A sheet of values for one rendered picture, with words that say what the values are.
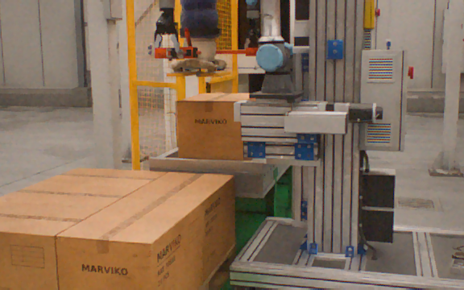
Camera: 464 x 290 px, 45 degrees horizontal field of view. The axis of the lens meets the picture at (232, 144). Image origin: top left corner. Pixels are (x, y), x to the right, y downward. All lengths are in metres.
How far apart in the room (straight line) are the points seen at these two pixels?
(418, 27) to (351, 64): 9.22
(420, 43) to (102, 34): 8.56
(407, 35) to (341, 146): 9.22
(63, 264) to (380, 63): 1.62
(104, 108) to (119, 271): 2.27
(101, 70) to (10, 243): 2.14
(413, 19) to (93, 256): 10.31
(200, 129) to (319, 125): 1.05
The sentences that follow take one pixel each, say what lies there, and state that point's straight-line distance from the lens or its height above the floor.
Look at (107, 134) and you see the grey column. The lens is 4.32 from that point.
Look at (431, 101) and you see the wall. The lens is 11.86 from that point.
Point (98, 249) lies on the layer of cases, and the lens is 2.22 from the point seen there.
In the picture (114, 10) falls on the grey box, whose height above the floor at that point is 1.53.
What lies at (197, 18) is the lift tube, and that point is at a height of 1.41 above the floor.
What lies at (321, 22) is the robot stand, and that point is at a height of 1.36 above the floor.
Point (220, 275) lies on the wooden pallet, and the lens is 3.19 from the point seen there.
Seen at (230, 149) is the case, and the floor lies 0.67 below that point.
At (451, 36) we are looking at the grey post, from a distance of 5.94.
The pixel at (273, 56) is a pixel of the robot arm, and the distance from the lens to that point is 2.48.
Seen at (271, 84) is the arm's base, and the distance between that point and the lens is 2.62.
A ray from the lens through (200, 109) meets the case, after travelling 3.33.
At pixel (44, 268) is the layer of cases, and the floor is 0.41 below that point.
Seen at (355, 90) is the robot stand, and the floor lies 1.04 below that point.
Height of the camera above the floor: 1.23
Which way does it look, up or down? 9 degrees down
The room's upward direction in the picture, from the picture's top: 1 degrees counter-clockwise
